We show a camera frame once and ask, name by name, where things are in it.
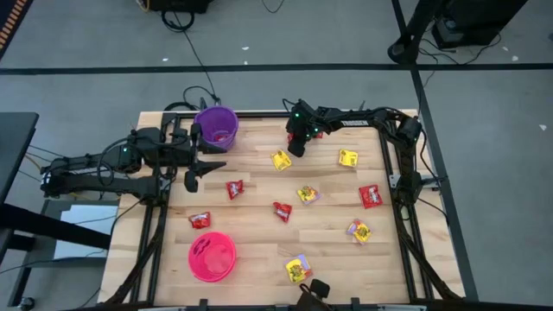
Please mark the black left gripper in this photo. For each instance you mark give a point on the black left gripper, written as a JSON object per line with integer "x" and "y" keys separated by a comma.
{"x": 186, "y": 151}

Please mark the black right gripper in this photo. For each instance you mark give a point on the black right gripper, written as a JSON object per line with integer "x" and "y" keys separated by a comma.
{"x": 304, "y": 123}

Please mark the yellow sour candy packet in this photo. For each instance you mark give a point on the yellow sour candy packet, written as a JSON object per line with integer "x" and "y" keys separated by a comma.
{"x": 360, "y": 232}
{"x": 307, "y": 194}
{"x": 297, "y": 269}

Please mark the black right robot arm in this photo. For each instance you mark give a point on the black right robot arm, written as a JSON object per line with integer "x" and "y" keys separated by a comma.
{"x": 367, "y": 116}

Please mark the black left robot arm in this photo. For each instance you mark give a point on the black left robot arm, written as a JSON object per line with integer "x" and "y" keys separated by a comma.
{"x": 112, "y": 185}

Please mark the purple halloween bucket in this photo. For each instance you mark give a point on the purple halloween bucket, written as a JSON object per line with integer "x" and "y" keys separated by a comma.
{"x": 216, "y": 121}

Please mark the plain yellow candy packet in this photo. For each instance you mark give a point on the plain yellow candy packet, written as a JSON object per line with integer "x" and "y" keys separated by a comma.
{"x": 281, "y": 160}
{"x": 348, "y": 158}

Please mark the pink halloween bucket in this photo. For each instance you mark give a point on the pink halloween bucket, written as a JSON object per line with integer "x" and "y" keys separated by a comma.
{"x": 211, "y": 257}

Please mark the black equipment case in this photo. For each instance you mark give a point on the black equipment case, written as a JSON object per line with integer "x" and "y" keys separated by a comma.
{"x": 179, "y": 4}

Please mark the black handheld device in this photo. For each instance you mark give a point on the black handheld device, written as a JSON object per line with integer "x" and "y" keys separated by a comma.
{"x": 320, "y": 288}

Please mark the black equipment box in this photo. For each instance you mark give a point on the black equipment box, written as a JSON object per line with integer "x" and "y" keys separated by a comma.
{"x": 466, "y": 26}

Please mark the black desk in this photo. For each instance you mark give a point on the black desk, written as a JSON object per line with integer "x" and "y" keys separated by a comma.
{"x": 15, "y": 147}

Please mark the black orange striped mat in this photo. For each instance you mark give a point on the black orange striped mat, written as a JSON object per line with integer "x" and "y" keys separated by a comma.
{"x": 10, "y": 26}

